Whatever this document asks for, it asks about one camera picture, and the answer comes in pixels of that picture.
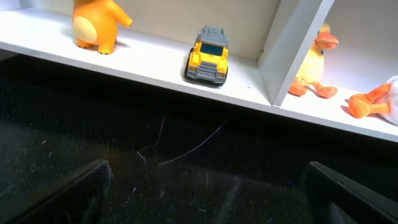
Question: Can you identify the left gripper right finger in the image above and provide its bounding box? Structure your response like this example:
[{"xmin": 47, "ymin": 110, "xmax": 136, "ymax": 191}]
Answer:
[{"xmin": 300, "ymin": 161, "xmax": 398, "ymax": 224}]

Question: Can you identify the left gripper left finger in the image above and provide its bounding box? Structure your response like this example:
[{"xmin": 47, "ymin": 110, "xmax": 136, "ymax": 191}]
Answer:
[{"xmin": 0, "ymin": 157, "xmax": 113, "ymax": 224}]

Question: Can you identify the grey and yellow toy truck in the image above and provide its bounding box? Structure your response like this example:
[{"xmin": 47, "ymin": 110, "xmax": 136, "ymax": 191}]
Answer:
[{"xmin": 183, "ymin": 25, "xmax": 230, "ymax": 87}]

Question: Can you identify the white plush duck, yellow hat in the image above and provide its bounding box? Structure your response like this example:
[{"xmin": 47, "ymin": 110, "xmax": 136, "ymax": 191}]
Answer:
[{"xmin": 348, "ymin": 75, "xmax": 398, "ymax": 126}]

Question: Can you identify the white shelf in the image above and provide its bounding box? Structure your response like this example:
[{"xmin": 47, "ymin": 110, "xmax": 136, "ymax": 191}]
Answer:
[{"xmin": 0, "ymin": 0, "xmax": 398, "ymax": 144}]

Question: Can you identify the yellow rubber duck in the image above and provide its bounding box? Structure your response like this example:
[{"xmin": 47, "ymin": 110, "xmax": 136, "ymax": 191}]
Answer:
[{"xmin": 72, "ymin": 0, "xmax": 134, "ymax": 56}]

